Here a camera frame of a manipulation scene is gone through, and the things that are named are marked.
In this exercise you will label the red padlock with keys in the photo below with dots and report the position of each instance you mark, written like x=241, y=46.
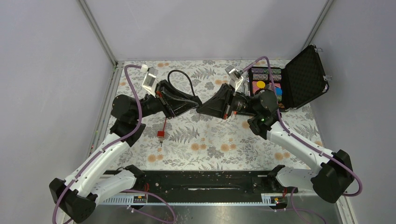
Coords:
x=161, y=133

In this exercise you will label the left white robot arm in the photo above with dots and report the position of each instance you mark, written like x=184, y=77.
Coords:
x=78, y=194

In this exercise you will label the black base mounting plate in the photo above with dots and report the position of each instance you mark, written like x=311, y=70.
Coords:
x=198, y=187

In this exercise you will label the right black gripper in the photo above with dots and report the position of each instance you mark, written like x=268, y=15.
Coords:
x=219, y=105

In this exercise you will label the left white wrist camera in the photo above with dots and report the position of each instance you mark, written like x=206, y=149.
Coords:
x=148, y=83

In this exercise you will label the yellow poker chip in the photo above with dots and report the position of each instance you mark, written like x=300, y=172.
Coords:
x=261, y=84

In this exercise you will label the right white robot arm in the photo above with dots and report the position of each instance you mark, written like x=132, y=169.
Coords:
x=329, y=174

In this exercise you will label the blue poker chip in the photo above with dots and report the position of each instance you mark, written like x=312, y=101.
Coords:
x=279, y=91

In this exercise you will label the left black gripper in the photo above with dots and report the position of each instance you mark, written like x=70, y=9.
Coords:
x=178, y=102

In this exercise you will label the black poker chip case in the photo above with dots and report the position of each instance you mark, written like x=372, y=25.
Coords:
x=302, y=80

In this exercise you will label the floral tablecloth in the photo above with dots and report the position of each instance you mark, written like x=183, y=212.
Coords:
x=198, y=142

